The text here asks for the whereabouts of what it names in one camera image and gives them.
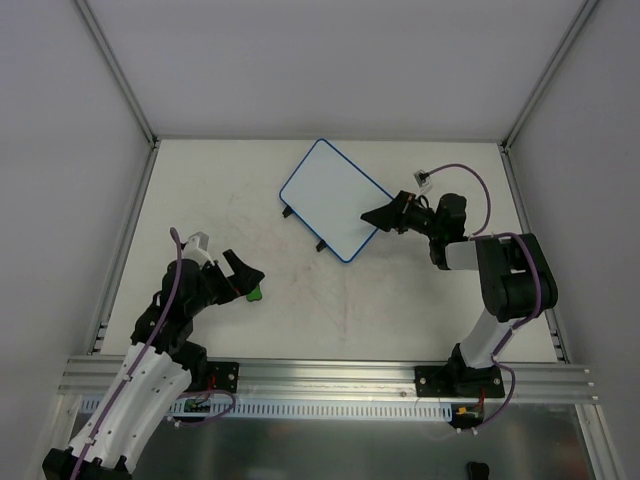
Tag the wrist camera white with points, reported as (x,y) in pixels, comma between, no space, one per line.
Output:
(424,182)
(196,249)

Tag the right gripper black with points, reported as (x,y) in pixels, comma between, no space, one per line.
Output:
(402,212)

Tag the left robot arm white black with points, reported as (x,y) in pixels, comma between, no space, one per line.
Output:
(160,365)

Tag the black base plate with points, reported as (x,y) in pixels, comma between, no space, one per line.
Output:
(222,375)
(443,381)

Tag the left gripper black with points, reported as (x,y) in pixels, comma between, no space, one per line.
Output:
(226,279)

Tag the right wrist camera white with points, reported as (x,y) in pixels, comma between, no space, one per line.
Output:
(424,182)

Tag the right aluminium frame post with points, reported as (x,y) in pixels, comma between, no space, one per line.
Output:
(566,43)

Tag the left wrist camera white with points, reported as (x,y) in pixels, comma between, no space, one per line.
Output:
(196,249)

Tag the green bone-shaped eraser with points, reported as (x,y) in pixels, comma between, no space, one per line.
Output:
(255,295)

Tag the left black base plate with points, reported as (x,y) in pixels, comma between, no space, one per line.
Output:
(222,375)

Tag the black object bottom edge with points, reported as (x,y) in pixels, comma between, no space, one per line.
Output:
(478,471)

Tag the left aluminium frame post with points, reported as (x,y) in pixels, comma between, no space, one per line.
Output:
(97,34)

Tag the aluminium frame post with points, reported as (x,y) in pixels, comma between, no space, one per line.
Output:
(566,43)
(97,34)

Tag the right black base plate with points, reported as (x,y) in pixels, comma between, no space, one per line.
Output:
(443,381)

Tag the aluminium mounting rail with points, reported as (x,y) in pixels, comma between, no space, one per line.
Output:
(348,380)

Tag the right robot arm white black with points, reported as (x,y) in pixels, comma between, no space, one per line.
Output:
(516,286)

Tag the blue framed whiteboard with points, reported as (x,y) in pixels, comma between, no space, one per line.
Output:
(328,192)

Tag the white slotted cable duct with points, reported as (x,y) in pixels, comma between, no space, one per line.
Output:
(411,410)

